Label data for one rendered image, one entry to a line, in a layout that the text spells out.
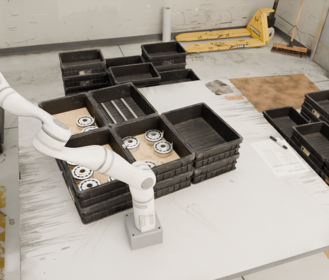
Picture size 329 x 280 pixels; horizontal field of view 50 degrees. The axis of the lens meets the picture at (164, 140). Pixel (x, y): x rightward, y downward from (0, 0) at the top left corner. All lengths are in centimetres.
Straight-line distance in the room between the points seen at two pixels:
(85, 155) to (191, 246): 71
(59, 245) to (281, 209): 109
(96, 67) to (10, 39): 190
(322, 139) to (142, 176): 197
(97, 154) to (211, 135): 98
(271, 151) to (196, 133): 48
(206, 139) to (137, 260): 80
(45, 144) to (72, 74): 227
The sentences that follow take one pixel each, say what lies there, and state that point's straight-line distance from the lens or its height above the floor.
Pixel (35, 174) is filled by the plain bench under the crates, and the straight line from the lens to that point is 207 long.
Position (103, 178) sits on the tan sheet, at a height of 83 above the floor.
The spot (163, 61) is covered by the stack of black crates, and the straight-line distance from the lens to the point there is 352.
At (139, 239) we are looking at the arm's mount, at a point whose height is 77.
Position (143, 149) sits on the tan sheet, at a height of 83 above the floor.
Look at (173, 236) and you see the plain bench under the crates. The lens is 171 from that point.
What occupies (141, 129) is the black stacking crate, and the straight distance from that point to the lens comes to 203.
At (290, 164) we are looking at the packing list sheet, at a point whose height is 70.
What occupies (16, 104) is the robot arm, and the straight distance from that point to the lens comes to 124.
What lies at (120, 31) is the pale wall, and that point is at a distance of 515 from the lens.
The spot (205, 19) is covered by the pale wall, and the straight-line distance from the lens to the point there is 550.
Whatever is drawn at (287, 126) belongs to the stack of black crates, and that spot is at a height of 27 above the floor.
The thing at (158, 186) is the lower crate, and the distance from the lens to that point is 178.
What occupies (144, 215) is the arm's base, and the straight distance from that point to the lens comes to 154.
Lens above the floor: 208
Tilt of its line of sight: 38 degrees down
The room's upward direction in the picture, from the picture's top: 3 degrees clockwise
